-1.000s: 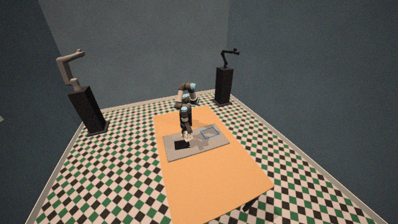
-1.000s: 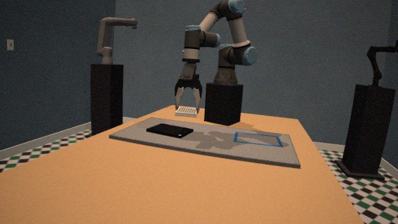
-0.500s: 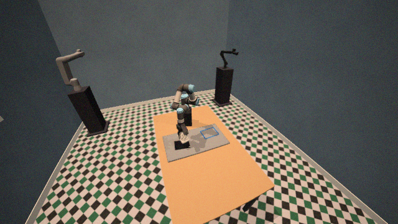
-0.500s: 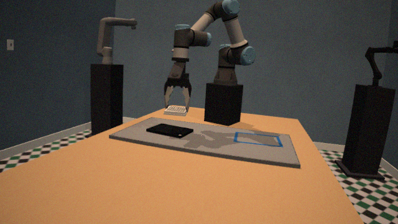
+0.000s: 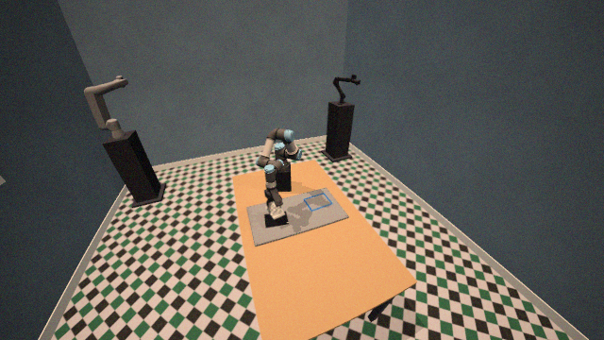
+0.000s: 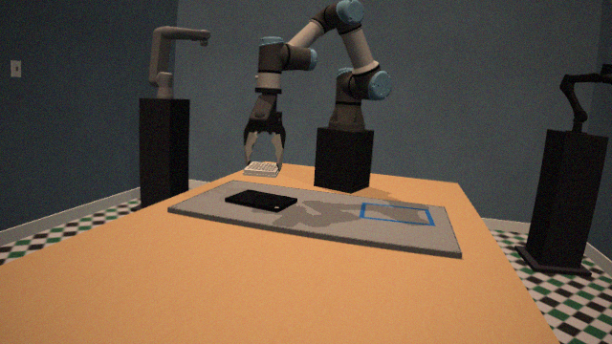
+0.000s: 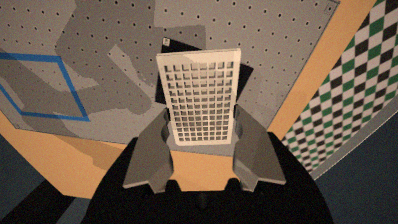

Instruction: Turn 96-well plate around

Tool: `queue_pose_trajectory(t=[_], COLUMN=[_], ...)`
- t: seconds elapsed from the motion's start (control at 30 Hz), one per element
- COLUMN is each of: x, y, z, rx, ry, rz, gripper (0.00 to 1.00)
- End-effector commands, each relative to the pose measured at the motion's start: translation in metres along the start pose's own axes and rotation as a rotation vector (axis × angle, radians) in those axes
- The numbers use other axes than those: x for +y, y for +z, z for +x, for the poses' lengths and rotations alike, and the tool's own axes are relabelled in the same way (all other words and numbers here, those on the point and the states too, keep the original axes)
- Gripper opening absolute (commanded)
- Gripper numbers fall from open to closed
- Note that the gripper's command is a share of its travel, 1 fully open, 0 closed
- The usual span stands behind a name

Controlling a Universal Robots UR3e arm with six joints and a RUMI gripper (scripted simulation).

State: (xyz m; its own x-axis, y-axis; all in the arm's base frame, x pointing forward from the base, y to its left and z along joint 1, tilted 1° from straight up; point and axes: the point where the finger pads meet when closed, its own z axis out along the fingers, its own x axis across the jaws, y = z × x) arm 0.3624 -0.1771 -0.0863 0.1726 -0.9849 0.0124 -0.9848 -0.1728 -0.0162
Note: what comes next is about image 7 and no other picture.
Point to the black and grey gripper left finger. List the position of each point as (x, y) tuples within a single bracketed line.
[(142, 169)]

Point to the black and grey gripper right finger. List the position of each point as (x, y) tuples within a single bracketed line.
[(265, 166)]

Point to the blue rectangular tape outline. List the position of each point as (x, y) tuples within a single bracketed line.
[(45, 58)]

